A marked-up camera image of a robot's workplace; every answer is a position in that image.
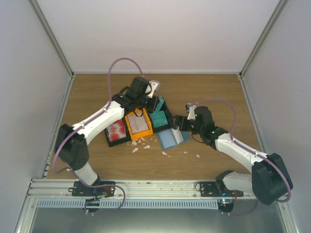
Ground orange plastic bin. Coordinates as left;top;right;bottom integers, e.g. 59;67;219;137
125;109;154;140

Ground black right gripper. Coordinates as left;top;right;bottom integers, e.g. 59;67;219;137
168;116;204;135

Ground red white cards stack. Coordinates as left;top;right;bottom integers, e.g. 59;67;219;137
107;120;126;142

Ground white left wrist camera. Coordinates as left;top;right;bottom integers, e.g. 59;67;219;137
145;80;160;98

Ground white cards in orange bin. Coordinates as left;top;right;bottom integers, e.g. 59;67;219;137
127;115;149;134

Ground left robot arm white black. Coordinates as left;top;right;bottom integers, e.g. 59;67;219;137
53;77;160;196

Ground grey slotted cable duct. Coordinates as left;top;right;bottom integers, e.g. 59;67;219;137
37;199;218;210

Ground aluminium frame post right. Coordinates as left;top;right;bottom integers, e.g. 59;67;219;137
238;0;289;79

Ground aluminium frame post left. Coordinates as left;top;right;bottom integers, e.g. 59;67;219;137
28;0;74;79

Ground aluminium frame post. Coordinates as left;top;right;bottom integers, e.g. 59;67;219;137
238;0;289;79
28;0;74;79

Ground black bin with teal cards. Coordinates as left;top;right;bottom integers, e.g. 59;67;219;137
147;97;173;133

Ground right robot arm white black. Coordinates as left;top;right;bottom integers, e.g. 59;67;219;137
173;105;294;205

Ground teal VIP chip card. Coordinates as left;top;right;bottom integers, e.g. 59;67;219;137
154;97;165;113

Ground stack of teal cards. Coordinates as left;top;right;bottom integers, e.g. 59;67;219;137
150;111;168;128

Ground black bin with red cards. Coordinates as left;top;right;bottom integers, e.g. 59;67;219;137
104;119;131;148

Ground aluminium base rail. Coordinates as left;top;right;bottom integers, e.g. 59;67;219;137
26;179;255;200

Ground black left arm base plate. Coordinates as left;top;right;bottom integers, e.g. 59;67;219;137
68;181;115;198

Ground teal card holder wallet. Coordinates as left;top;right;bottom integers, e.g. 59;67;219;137
157;128;190;150

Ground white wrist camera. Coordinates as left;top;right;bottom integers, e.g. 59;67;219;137
145;80;160;98
186;103;196;120

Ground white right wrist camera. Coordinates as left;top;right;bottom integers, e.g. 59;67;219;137
186;103;196;120

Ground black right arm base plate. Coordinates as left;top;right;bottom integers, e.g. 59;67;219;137
194;181;243;198

